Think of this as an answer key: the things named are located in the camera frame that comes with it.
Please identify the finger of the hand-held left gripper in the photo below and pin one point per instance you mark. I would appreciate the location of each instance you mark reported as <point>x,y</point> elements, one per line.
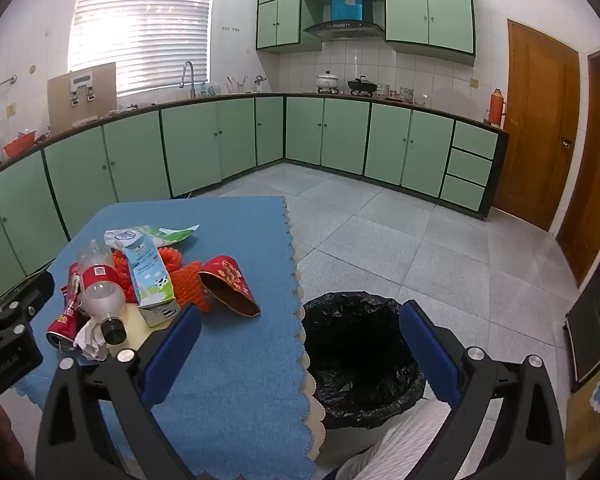
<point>30,290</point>

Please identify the red drink can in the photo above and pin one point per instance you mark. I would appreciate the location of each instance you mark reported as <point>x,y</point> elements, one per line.
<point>65,320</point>

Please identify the white cooking pot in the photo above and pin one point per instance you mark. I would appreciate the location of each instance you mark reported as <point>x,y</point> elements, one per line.
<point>328,82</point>

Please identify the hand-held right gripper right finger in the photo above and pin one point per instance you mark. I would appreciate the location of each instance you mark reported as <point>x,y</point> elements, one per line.
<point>430,355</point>

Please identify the black trash bag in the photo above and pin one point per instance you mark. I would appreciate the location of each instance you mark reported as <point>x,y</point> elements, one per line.
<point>360,355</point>

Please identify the plain wooden door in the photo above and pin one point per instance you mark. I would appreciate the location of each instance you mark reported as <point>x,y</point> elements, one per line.
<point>597,170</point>

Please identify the beige cardboard piece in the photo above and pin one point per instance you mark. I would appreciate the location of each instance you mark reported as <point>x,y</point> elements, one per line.
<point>135,330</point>

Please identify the red paper cup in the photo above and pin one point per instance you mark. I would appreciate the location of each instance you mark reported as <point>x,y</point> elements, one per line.
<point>230,280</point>

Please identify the green lower kitchen cabinets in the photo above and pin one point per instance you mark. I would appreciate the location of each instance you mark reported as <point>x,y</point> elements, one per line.
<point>330,130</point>

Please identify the green upper wall cabinets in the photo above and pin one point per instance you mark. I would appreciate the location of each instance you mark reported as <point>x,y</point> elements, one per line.
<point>430,15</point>

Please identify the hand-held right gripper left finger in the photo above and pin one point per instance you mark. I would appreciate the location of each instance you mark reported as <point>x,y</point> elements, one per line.
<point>172,355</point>

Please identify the glass jar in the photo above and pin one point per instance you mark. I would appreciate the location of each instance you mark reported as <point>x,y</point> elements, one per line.
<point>406,95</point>

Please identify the person's white garment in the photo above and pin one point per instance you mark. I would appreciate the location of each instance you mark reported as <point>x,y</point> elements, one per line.
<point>410,450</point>

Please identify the steel kitchen faucet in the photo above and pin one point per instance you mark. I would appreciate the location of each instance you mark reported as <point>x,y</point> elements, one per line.
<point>189,77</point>

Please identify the utensil holder with utensils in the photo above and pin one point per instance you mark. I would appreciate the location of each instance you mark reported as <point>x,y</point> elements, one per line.
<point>236,87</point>

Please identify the brown cardboard box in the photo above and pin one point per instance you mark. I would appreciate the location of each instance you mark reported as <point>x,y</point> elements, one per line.
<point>60,105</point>

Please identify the white window blind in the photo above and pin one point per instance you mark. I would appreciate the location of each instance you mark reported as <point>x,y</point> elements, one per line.
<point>140,30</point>

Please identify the red thermos flask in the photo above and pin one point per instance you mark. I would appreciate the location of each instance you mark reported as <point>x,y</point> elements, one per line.
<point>496,107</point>

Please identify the range hood with blue film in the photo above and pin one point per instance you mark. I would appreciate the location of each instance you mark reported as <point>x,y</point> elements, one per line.
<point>350,10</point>

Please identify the green white plastic bag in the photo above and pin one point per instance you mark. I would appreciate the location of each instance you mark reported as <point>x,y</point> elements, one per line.
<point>130,235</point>

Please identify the black wok with lid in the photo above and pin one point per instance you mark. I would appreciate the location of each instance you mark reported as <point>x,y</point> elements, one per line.
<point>362,86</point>

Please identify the blue scalloped tablecloth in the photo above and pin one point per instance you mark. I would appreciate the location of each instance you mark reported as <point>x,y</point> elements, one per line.
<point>240,360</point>

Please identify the orange foam fruit net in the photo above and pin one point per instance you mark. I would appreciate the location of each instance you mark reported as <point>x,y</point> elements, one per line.
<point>190,285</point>
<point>171,256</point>

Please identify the clear plastic bottle red label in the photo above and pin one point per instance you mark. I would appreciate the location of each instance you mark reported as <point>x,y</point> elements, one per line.
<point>100,295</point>

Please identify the red plastic basket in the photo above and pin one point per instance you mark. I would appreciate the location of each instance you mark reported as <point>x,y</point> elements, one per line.
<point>19,145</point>

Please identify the dark glass cabinet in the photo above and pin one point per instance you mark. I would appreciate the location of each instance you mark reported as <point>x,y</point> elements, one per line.
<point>597,330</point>

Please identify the white tissue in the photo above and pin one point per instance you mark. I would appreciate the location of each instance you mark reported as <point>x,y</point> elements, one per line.
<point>92,342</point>

